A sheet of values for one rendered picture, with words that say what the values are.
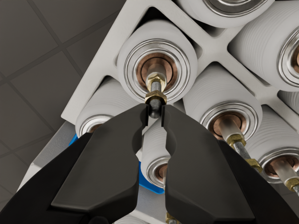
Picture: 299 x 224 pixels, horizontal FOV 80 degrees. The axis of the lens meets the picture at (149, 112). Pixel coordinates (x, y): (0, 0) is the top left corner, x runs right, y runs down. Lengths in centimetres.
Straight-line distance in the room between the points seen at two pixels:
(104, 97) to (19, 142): 53
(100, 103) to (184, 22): 16
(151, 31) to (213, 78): 12
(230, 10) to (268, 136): 19
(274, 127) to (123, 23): 27
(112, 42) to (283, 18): 20
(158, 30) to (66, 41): 34
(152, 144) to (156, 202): 32
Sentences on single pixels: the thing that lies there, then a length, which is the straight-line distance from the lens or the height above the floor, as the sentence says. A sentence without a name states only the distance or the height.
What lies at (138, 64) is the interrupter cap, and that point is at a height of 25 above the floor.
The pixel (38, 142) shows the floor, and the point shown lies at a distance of 72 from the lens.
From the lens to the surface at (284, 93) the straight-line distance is 38.
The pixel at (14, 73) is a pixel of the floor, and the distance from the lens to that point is 61.
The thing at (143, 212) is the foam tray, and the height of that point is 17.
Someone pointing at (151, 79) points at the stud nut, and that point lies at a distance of 17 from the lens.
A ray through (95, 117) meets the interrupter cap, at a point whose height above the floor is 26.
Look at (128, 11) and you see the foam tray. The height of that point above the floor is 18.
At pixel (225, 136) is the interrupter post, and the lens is 24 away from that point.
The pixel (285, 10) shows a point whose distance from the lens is 27.
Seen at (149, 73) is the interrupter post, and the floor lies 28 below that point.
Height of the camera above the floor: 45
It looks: 59 degrees down
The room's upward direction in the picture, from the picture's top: 175 degrees counter-clockwise
